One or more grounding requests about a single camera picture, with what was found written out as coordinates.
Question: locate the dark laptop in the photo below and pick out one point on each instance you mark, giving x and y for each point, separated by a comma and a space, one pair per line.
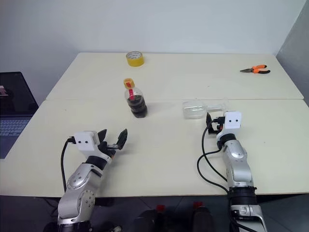
14, 96

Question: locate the clear plastic bottle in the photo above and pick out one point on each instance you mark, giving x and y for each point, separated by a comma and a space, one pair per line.
193, 110

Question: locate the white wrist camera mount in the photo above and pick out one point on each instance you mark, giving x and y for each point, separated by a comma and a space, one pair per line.
233, 119
84, 141

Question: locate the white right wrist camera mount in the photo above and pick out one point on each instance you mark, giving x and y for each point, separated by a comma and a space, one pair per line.
233, 119

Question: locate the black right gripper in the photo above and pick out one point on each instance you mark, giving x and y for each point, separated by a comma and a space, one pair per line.
215, 128

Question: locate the yellow tape roll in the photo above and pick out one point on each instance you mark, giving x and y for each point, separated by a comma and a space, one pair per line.
135, 62

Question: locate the dark cola bottle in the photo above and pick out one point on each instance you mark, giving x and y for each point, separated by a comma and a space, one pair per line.
138, 108

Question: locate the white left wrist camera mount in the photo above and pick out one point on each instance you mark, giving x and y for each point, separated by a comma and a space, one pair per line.
84, 141

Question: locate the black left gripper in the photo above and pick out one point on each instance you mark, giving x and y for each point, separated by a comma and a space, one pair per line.
107, 147

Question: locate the dark bottle with red cap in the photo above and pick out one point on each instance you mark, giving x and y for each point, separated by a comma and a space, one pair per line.
149, 220
202, 217

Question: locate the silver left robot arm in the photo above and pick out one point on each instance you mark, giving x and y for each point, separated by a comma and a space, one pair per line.
77, 181

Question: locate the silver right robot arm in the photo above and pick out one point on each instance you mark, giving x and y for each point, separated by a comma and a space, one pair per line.
237, 166

